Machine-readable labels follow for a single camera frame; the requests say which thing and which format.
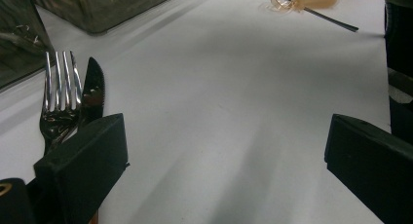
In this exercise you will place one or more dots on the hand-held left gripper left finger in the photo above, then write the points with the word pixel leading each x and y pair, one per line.
pixel 81 162

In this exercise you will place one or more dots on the steel fork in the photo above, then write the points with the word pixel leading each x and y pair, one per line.
pixel 58 120

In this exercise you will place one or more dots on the amber plastic spoon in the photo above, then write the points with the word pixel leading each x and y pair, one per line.
pixel 318 1

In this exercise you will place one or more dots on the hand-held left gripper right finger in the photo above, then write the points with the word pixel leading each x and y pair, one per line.
pixel 373 165

